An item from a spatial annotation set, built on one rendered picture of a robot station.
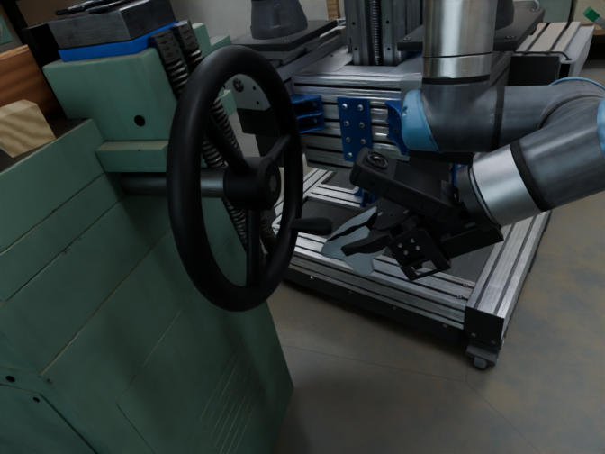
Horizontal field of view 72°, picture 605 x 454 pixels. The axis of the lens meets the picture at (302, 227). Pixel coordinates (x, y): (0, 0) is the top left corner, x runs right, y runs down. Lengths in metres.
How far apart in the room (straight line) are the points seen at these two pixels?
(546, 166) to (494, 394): 0.88
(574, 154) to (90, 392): 0.56
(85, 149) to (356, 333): 1.00
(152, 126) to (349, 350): 0.97
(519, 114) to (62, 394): 0.58
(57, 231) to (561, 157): 0.49
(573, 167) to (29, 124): 0.51
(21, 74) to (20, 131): 0.10
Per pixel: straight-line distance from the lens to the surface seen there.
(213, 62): 0.41
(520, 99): 0.52
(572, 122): 0.44
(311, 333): 1.35
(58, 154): 0.51
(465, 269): 1.22
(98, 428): 0.61
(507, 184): 0.43
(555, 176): 0.43
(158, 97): 0.48
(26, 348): 0.51
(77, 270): 0.53
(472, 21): 0.51
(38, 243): 0.49
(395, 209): 0.48
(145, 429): 0.68
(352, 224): 0.53
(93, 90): 0.52
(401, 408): 1.19
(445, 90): 0.51
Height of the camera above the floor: 1.04
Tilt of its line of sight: 36 degrees down
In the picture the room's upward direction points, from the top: 12 degrees counter-clockwise
